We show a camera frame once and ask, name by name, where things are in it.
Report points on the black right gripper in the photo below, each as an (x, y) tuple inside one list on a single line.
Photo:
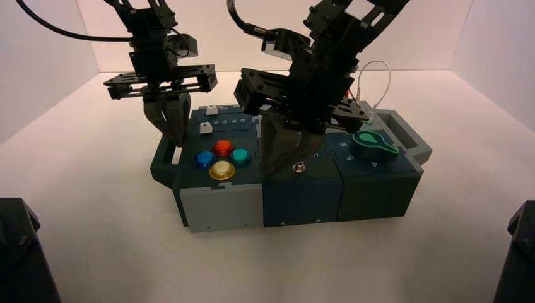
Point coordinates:
[(317, 83)]

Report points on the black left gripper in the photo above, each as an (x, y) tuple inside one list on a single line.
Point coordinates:
[(150, 62)]

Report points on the metal toggle switch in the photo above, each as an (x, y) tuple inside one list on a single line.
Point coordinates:
[(299, 168)]

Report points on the dark teal grey control box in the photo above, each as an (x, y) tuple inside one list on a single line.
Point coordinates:
[(301, 200)]

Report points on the white slider knob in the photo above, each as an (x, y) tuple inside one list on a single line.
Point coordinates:
[(211, 110), (205, 128)]

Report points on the teal round push button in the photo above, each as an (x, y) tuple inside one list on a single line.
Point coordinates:
[(240, 157)]

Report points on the blue round push button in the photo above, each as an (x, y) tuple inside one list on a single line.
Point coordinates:
[(205, 159)]

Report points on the red round push button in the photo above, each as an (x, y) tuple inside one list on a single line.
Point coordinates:
[(222, 147)]

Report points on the yellow round push button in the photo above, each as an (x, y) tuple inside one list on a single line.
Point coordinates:
[(222, 170)]

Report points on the green rotary knob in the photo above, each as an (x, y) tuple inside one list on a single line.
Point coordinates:
[(374, 146)]

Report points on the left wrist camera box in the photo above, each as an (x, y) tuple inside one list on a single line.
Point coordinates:
[(184, 46)]

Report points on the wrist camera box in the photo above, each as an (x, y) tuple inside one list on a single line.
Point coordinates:
[(286, 42), (184, 46)]

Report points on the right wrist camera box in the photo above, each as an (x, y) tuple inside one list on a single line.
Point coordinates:
[(286, 42)]

